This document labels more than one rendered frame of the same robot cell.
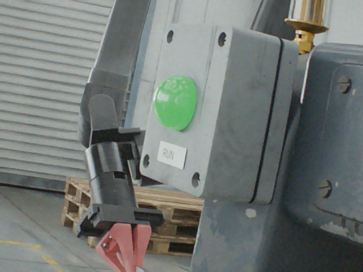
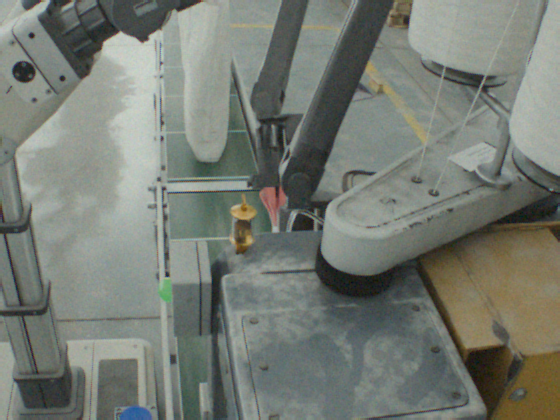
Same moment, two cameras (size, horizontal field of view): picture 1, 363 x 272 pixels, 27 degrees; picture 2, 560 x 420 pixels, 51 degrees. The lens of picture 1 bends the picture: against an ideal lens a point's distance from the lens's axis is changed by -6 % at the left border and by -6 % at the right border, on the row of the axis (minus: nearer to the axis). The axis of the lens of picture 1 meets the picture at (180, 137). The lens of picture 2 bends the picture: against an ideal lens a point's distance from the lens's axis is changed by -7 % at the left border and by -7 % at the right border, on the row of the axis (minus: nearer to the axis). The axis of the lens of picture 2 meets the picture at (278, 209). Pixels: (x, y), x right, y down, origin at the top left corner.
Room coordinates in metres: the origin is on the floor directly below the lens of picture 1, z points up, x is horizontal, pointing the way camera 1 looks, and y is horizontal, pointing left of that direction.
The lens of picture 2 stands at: (-0.06, -0.26, 1.79)
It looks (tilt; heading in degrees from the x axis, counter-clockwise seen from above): 34 degrees down; 16
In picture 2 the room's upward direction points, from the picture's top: 5 degrees clockwise
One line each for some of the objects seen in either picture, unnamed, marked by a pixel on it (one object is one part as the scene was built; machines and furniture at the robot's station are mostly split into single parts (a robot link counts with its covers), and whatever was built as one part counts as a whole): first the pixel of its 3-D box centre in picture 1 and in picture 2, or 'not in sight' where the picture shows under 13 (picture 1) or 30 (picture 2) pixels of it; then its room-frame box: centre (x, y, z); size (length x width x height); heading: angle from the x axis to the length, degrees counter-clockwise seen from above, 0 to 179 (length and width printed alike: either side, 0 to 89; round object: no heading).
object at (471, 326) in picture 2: not in sight; (434, 328); (0.52, -0.31, 1.26); 0.22 x 0.05 x 0.16; 29
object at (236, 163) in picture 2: not in sight; (198, 86); (2.94, 1.16, 0.34); 2.21 x 0.39 x 0.09; 29
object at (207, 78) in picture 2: not in sight; (208, 68); (2.30, 0.81, 0.74); 0.47 x 0.22 x 0.72; 27
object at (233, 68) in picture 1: (217, 109); (189, 289); (0.44, -0.02, 1.29); 0.08 x 0.05 x 0.09; 29
